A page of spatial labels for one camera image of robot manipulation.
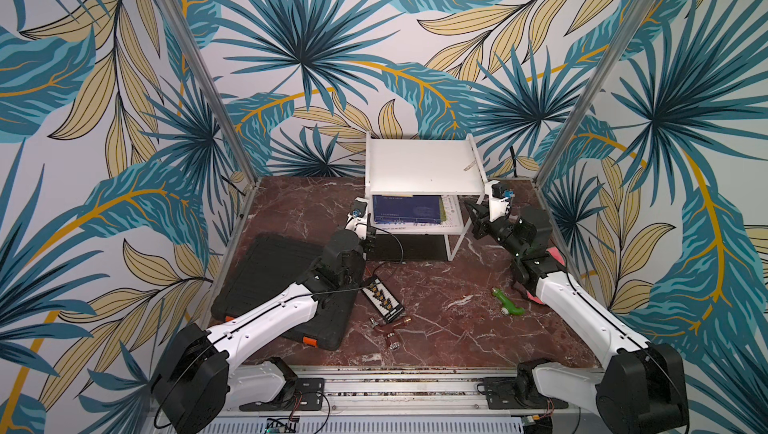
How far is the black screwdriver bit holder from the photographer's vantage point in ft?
2.86

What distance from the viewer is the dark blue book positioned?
848 millimetres

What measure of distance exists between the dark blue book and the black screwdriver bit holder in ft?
0.70
